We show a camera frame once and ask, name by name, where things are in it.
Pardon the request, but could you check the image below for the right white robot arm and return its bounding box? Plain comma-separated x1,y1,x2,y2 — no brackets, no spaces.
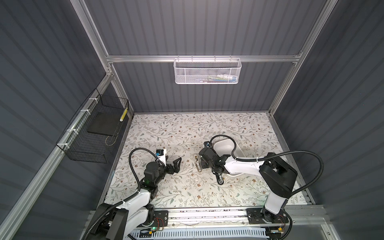
199,147,298,216

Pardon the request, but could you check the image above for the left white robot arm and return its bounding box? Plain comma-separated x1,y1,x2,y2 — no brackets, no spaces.
82,156,182,240

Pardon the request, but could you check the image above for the white oval plastic tray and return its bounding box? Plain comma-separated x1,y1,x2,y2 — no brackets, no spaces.
213,139,245,158

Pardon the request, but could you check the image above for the yellow marker pen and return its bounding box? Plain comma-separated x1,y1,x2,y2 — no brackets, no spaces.
120,108,128,122

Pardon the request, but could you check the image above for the black foam pad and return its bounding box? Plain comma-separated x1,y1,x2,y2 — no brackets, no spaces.
87,112,121,137

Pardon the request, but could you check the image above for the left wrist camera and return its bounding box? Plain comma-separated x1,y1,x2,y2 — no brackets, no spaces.
156,149,168,165

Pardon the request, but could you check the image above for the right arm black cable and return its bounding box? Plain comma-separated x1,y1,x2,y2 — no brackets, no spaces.
209,134,325,199

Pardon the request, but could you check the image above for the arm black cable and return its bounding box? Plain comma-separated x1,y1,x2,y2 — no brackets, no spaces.
209,134,325,199
81,147,166,240

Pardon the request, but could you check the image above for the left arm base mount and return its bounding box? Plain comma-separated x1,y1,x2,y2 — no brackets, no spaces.
125,208,169,233

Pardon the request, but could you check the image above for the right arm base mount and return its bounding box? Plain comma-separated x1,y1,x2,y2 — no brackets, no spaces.
246,207,290,226

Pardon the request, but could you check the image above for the black wire basket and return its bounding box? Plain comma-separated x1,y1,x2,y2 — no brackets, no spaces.
57,91,130,164

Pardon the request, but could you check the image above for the white wire mesh basket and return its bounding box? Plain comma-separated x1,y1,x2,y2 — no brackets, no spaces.
173,58,242,85

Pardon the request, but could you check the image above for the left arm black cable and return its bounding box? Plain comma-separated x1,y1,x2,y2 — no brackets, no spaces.
81,147,166,240

